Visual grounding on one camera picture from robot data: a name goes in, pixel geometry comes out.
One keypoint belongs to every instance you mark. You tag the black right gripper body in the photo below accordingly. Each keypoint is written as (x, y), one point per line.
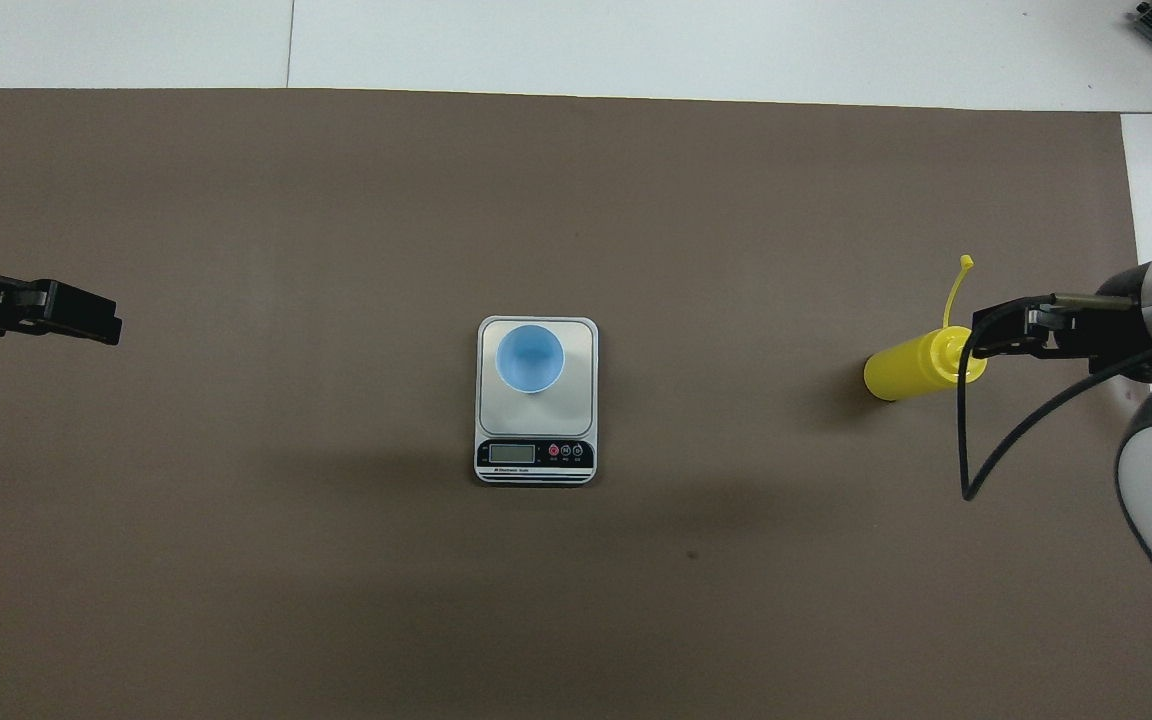
(1111, 330)

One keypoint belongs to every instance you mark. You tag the yellow squeeze seasoning bottle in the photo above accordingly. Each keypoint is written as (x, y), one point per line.
(906, 368)

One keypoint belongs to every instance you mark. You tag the light blue plastic cup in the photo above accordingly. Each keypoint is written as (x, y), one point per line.
(530, 358)

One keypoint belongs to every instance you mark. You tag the silver digital kitchen scale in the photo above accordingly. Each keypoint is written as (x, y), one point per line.
(536, 425)

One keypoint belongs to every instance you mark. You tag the brown paper table mat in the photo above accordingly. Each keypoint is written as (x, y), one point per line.
(336, 600)

